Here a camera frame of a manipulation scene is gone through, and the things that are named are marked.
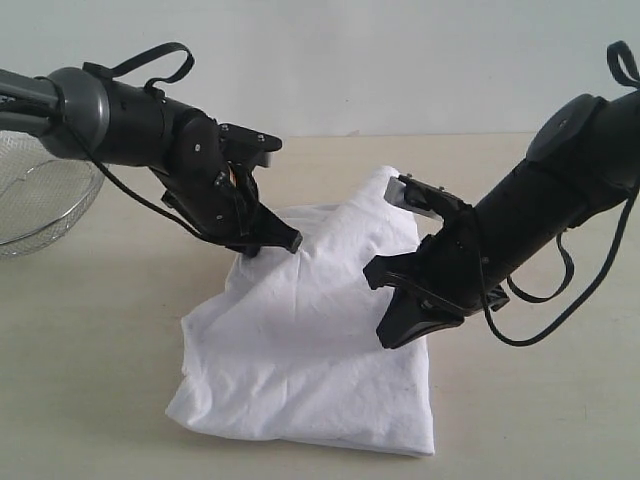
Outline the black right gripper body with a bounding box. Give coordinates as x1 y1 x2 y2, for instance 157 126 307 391
363 209 510 349

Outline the white t-shirt with red logo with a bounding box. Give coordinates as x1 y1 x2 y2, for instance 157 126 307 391
167 166 430 435

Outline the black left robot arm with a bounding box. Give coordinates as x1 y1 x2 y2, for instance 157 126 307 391
1 42 303 257

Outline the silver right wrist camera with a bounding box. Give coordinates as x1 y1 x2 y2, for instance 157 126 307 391
384 174 473 224

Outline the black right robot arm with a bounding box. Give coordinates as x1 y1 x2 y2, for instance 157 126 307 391
364 92 639 349

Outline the metal wire mesh basket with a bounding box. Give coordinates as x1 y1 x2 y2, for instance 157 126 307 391
1 131 105 260

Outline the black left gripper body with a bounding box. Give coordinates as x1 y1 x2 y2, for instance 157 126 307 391
162 164 303 258

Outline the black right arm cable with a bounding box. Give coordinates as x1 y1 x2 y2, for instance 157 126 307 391
487 40 640 347

